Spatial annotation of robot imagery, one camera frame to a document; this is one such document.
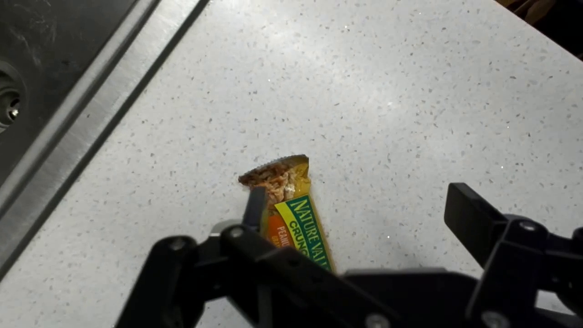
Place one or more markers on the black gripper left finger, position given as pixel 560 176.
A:
pixel 207 275

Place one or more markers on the stainless steel sink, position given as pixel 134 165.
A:
pixel 56 80

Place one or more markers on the orange granola bar packet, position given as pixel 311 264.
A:
pixel 293 207

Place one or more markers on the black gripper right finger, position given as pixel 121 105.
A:
pixel 517 256

